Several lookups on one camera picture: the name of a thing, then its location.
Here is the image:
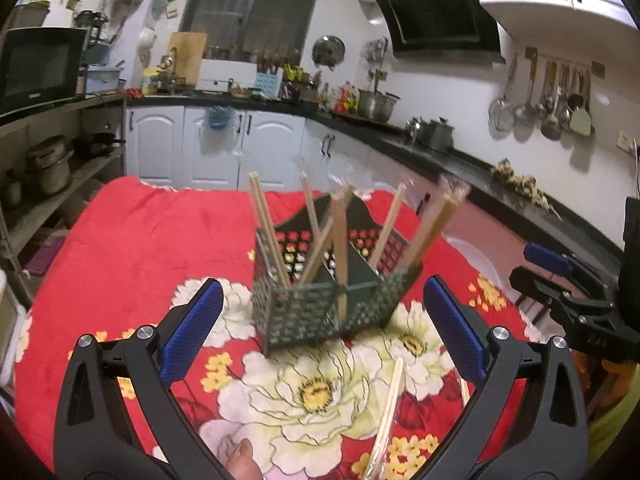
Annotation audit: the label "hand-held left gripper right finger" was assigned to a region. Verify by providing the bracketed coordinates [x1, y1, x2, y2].
[415, 275, 589, 480]

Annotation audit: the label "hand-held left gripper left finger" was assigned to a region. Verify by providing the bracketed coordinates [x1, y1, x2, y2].
[52, 278, 236, 480]

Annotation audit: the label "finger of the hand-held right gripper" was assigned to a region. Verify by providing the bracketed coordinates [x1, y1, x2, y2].
[508, 265, 640, 362]
[524, 242, 622, 304]

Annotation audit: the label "dark green utensil holder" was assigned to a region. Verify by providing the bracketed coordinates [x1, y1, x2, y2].
[248, 195, 425, 358]

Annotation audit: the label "person's right forearm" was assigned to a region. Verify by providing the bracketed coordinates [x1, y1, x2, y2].
[587, 360, 640, 466]

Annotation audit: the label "person's left hand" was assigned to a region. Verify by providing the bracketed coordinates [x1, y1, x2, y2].
[226, 438, 264, 480]

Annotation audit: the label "dried garlic bundle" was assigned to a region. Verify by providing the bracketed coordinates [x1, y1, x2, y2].
[490, 158, 562, 217]

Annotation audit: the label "red floral tablecloth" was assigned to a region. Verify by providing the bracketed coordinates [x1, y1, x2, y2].
[14, 176, 551, 480]

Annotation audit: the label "row of hanging ladles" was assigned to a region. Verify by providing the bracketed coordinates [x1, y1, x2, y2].
[487, 49, 597, 142]

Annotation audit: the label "small steel pot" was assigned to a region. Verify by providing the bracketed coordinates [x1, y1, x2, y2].
[425, 118, 456, 152]

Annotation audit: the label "metal shelf rack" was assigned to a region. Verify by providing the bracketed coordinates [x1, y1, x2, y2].
[0, 94, 129, 306]

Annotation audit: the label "white lower kitchen cabinets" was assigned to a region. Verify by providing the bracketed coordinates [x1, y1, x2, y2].
[125, 105, 481, 221]

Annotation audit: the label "black frying pan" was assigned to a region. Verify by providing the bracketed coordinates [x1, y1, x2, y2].
[74, 132, 127, 159]

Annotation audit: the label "blue hanging bag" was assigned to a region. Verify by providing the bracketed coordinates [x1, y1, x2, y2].
[207, 106, 236, 131]

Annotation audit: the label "steel pot on shelf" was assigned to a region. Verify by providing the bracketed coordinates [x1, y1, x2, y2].
[27, 135, 74, 197]

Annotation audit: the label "large steel stockpot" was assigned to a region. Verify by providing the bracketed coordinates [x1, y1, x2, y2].
[357, 88, 401, 122]

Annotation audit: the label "blue knife block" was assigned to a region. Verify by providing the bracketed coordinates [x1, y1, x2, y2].
[255, 71, 284, 101]

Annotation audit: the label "blue plastic basket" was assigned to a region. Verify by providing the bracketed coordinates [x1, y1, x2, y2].
[87, 65, 126, 94]

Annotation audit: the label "black range hood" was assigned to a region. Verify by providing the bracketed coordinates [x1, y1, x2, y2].
[369, 0, 504, 59]

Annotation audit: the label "wooden cutting board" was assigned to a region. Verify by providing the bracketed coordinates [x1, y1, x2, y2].
[167, 32, 208, 86]

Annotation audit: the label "hanging steel pot lid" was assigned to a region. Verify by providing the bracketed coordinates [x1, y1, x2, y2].
[312, 35, 346, 69]

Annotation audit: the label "black microwave oven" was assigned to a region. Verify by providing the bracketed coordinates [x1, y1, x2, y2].
[0, 27, 89, 117]

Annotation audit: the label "dark framed window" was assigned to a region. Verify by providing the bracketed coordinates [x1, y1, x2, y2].
[179, 0, 327, 64]

